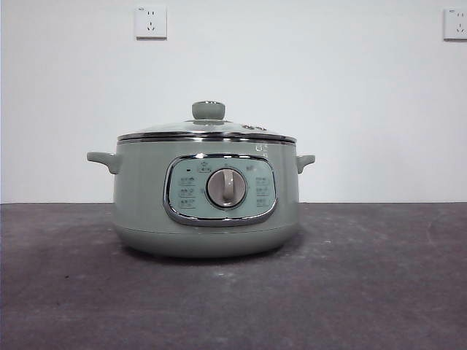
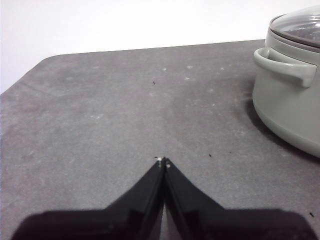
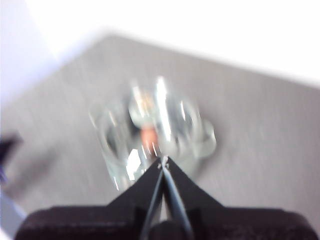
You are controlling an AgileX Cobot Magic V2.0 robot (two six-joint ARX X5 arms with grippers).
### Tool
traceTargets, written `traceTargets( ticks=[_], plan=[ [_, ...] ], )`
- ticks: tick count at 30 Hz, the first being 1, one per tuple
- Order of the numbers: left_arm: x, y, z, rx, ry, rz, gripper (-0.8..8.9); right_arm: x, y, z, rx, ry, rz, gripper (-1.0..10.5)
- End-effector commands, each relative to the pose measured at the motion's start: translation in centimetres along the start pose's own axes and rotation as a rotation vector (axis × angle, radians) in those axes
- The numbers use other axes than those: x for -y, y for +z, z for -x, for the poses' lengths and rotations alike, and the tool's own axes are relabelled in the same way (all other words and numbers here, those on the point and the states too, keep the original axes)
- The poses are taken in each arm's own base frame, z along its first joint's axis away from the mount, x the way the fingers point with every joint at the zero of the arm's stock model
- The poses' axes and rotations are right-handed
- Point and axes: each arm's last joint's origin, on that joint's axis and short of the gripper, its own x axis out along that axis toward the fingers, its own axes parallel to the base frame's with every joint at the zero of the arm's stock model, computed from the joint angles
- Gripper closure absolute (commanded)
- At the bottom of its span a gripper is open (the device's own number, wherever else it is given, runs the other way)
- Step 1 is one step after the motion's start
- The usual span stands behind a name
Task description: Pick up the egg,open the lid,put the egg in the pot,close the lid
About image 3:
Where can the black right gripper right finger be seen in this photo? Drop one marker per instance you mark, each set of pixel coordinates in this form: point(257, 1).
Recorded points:
point(237, 222)

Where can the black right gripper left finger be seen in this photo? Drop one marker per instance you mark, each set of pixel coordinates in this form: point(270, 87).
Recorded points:
point(100, 222)

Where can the brown egg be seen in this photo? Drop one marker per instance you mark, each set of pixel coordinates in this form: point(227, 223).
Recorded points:
point(148, 136)

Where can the sage green electric cooking pot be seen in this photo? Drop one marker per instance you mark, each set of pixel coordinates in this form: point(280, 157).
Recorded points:
point(207, 142)

